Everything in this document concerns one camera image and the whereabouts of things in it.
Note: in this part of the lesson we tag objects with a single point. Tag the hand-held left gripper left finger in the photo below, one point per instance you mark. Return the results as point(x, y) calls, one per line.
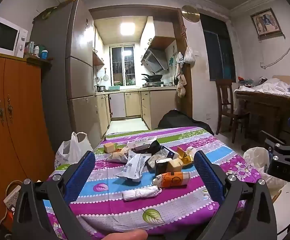
point(81, 177)

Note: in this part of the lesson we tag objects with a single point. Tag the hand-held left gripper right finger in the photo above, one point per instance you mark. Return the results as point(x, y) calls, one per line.
point(208, 177)

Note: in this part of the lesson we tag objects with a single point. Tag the translucent plastic trash bag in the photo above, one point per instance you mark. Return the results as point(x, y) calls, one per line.
point(256, 157)

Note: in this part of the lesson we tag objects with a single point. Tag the gold box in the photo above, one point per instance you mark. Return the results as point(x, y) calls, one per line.
point(185, 157)

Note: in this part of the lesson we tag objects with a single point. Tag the white tissue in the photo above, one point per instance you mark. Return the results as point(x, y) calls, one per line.
point(191, 151)

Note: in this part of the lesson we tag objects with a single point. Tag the tan cardboard box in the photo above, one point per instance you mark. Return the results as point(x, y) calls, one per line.
point(109, 147)
point(175, 165)

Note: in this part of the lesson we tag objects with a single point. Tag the orange carton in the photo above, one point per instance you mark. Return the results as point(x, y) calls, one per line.
point(172, 180)

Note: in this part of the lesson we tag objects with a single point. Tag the white wrapper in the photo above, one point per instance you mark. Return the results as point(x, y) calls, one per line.
point(117, 157)

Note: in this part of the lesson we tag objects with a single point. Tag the blue and white box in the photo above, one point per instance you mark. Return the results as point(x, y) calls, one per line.
point(169, 152)

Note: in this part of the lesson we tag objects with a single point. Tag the black box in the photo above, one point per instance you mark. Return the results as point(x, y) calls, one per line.
point(161, 168)

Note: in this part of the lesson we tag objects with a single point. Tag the grey white courier bag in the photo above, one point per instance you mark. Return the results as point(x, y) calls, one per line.
point(133, 166)

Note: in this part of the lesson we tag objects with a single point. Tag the white paper roll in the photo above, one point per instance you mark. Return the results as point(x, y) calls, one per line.
point(141, 193)

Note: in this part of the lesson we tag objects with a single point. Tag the black cloth pouch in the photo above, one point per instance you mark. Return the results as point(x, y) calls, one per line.
point(153, 147)

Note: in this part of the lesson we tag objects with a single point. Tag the white tissue packet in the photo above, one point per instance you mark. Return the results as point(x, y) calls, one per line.
point(141, 143)

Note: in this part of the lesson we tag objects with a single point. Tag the person's left hand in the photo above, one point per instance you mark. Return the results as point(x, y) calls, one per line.
point(127, 235)

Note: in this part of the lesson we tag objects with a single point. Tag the dark wooden table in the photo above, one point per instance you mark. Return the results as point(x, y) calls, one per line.
point(265, 110)

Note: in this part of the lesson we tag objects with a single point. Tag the floral striped tablecloth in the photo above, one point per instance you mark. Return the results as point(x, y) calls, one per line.
point(110, 205)

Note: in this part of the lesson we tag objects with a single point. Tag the white cloth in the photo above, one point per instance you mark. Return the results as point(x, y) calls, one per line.
point(270, 86)

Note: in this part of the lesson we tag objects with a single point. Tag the pile of colourful clothes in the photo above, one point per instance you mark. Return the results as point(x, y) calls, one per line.
point(244, 80)

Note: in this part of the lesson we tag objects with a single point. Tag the white power strip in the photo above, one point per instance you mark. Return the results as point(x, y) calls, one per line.
point(11, 198)

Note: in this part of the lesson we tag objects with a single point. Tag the wooden chair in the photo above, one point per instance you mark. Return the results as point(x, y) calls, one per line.
point(225, 100)

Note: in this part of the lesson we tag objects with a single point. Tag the orange wooden cabinet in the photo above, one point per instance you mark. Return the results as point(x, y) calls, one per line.
point(17, 130)

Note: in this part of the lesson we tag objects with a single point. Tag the beige kitchen base cabinets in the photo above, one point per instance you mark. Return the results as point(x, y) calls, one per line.
point(135, 105)

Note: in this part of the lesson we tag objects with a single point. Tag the steel kettle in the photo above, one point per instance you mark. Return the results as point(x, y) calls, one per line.
point(98, 88)

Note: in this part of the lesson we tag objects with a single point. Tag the green basin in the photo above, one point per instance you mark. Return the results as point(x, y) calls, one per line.
point(114, 88)

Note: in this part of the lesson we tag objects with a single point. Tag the hanging cloth bag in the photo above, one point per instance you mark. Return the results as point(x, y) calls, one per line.
point(181, 85)

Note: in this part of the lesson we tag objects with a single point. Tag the grey refrigerator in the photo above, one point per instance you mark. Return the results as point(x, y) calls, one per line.
point(57, 75)

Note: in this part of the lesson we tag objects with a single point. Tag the framed elephant picture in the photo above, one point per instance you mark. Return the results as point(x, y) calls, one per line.
point(266, 23)

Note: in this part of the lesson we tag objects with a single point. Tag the gas stove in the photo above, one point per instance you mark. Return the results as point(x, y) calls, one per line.
point(153, 83)

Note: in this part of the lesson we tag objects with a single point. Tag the dark window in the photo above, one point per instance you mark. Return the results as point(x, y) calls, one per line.
point(217, 50)

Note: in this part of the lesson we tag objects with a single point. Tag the black wok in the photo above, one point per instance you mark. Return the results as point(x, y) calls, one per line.
point(153, 76)

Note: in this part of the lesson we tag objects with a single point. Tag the kitchen window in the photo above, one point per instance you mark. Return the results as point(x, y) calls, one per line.
point(122, 65)

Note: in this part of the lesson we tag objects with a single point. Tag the hanging white plastic bag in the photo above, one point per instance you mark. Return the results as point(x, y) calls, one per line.
point(189, 56)

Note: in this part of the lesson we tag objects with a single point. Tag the blue lidded jar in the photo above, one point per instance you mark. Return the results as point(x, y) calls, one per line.
point(44, 54)

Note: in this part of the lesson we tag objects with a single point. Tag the steel range hood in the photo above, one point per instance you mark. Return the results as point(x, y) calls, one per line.
point(155, 60)

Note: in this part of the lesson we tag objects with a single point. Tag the white bottle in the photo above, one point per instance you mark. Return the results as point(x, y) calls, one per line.
point(36, 51)

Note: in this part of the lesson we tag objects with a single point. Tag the square ceiling light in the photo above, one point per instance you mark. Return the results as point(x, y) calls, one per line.
point(127, 28)

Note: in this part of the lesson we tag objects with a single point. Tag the white microwave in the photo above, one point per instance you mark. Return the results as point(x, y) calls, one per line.
point(2, 36)

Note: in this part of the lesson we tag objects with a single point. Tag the gold wall clock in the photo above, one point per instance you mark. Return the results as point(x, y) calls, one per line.
point(190, 13)

